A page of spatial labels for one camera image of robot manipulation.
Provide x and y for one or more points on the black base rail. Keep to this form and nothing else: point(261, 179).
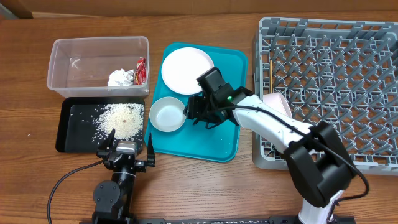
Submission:
point(214, 221)

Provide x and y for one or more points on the grey dishwasher rack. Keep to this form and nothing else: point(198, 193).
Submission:
point(340, 72)

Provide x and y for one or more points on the clear plastic waste bin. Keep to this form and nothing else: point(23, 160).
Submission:
point(81, 67)

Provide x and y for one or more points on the red snack wrapper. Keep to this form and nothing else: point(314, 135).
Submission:
point(140, 72)

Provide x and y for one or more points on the teal serving tray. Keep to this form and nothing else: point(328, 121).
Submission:
point(219, 144)

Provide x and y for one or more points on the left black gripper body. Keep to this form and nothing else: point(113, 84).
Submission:
point(139, 164)

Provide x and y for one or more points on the white rice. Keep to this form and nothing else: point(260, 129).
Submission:
point(94, 122)

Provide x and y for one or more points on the white pink bowl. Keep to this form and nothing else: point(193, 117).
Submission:
point(278, 102)

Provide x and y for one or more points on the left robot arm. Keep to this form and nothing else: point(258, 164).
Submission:
point(113, 197)

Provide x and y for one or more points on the grey bowl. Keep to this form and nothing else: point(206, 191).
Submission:
point(166, 114)

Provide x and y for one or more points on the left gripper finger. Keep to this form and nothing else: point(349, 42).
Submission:
point(150, 149)
point(107, 144)

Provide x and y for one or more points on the black plastic tray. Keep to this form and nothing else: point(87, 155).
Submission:
point(65, 142)

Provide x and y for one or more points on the wooden chopstick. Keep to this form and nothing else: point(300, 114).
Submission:
point(271, 77)

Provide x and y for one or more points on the large white plate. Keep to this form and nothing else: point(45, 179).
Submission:
point(181, 68)

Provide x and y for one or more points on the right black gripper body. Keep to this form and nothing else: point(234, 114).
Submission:
point(193, 109)

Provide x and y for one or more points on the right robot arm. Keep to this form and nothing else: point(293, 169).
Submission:
point(319, 164)

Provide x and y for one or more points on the white napkin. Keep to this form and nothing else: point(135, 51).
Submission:
point(121, 78)

